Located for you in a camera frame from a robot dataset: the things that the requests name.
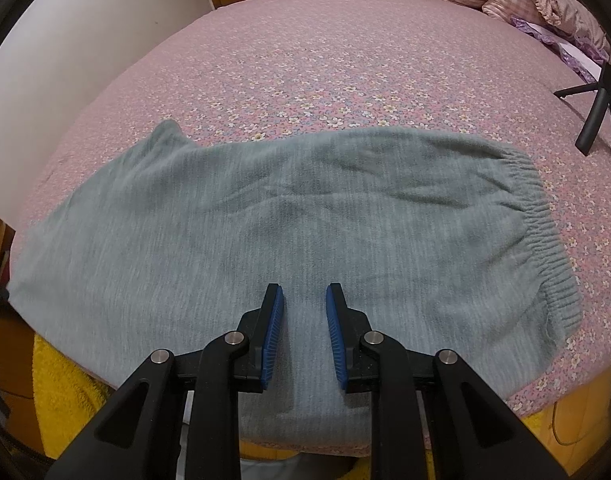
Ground black mini tripod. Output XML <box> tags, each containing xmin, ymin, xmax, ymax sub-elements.
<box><xmin>554</xmin><ymin>35</ymin><xmax>611</xmax><ymax>162</ymax></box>

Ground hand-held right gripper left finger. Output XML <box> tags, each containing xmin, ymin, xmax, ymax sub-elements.
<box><xmin>44</xmin><ymin>283</ymin><xmax>285</xmax><ymax>480</ymax></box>

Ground pink floral bed sheet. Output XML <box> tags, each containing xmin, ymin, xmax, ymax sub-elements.
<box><xmin>13</xmin><ymin>0</ymin><xmax>611</xmax><ymax>458</ymax></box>

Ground grey-green knit shorts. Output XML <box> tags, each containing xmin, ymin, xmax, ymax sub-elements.
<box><xmin>8</xmin><ymin>119</ymin><xmax>585</xmax><ymax>445</ymax></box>

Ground yellow fuzzy blanket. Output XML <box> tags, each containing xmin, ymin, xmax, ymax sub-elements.
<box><xmin>33</xmin><ymin>335</ymin><xmax>119</xmax><ymax>463</ymax></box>

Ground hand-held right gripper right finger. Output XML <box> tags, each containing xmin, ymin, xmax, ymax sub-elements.
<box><xmin>326</xmin><ymin>283</ymin><xmax>569</xmax><ymax>480</ymax></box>

